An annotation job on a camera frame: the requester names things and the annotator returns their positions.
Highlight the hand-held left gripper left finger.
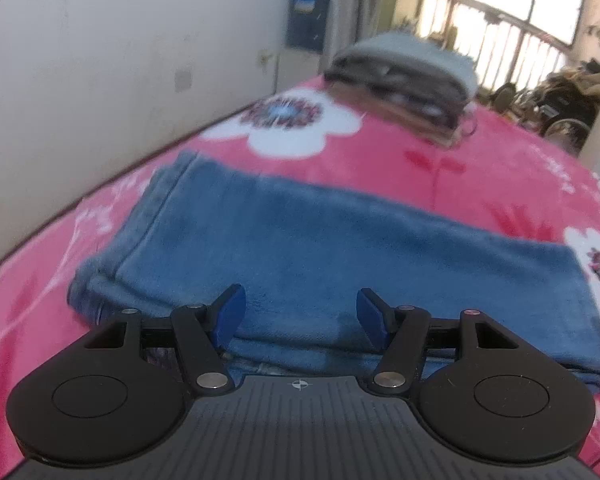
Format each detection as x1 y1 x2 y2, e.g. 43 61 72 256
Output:
82 283 247 399

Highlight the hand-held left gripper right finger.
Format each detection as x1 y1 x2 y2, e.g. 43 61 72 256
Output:
356 287 519 398

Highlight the stack of folded clothes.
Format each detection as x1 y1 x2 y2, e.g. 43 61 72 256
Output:
322 30 482 150

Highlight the pink floral blanket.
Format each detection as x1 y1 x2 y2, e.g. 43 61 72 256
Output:
0 72 600 480

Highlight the small black chair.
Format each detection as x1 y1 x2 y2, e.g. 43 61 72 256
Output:
491 81 520 113

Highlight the black wheelchair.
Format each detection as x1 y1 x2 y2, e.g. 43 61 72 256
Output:
522 57 600 155

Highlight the grey curtain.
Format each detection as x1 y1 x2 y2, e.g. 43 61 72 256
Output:
322 0 377 63

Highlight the barred window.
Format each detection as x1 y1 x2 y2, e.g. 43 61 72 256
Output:
420 0 597 92

